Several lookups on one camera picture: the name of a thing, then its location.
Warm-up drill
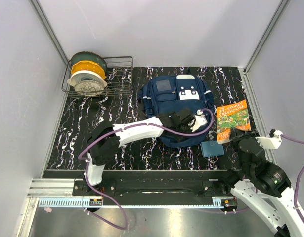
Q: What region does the orange Treehouse book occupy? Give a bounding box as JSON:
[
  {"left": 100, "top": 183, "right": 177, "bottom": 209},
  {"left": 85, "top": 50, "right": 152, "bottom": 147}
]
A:
[{"left": 217, "top": 100, "right": 251, "bottom": 144}]

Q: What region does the navy blue student backpack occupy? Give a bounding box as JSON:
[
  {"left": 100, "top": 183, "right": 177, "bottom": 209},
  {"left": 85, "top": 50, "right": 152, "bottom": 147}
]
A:
[{"left": 137, "top": 74, "right": 215, "bottom": 148}]

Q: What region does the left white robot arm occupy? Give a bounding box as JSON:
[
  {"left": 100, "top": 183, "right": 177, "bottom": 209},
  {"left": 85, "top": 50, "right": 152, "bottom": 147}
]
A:
[{"left": 83, "top": 108, "right": 207, "bottom": 196}]

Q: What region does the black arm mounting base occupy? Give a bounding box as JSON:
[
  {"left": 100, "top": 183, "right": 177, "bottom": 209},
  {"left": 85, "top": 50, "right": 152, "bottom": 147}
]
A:
[{"left": 72, "top": 169, "right": 249, "bottom": 207}]

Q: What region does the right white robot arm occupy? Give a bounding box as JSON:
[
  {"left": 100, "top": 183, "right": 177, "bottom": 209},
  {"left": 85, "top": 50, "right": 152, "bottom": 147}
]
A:
[{"left": 218, "top": 128, "right": 304, "bottom": 237}]

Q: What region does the small blue wallet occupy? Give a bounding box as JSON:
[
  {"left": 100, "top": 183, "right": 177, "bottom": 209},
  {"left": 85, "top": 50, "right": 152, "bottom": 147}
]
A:
[{"left": 200, "top": 141, "right": 224, "bottom": 158}]

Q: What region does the grey patterned plate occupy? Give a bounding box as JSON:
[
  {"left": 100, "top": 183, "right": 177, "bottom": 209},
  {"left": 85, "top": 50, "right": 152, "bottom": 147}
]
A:
[{"left": 74, "top": 80, "right": 104, "bottom": 97}]

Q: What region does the white plate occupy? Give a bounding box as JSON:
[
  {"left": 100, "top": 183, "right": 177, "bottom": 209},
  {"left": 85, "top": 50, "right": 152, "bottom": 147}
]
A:
[{"left": 67, "top": 70, "right": 107, "bottom": 88}]

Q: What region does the yellow plate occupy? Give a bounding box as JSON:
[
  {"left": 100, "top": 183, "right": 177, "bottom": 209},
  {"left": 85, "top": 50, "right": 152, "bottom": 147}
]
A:
[{"left": 71, "top": 60, "right": 106, "bottom": 79}]

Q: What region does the dark green plate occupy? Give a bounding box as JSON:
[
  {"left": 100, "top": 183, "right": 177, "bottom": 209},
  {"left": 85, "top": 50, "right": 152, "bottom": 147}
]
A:
[{"left": 71, "top": 51, "right": 107, "bottom": 73}]

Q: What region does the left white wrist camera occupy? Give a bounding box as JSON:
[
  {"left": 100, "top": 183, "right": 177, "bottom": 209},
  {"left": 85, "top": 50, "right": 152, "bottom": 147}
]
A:
[{"left": 188, "top": 110, "right": 208, "bottom": 132}]

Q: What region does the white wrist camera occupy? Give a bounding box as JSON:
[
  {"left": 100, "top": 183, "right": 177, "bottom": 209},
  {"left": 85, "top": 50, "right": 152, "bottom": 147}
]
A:
[
  {"left": 255, "top": 129, "right": 283, "bottom": 149},
  {"left": 188, "top": 110, "right": 208, "bottom": 132}
]

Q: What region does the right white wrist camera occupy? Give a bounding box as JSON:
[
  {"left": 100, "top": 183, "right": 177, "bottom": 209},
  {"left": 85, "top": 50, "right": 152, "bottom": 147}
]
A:
[{"left": 255, "top": 129, "right": 283, "bottom": 149}]

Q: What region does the black wire dish rack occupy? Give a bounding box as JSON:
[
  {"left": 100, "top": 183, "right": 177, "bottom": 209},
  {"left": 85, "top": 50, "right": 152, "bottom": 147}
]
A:
[{"left": 61, "top": 56, "right": 133, "bottom": 98}]

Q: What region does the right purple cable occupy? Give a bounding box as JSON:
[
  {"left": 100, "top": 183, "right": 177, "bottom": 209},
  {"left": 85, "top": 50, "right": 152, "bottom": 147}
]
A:
[{"left": 224, "top": 133, "right": 304, "bottom": 225}]

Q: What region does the aluminium front rail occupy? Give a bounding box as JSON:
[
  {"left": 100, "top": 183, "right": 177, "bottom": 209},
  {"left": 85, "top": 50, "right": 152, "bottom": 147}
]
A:
[{"left": 27, "top": 178, "right": 297, "bottom": 198}]

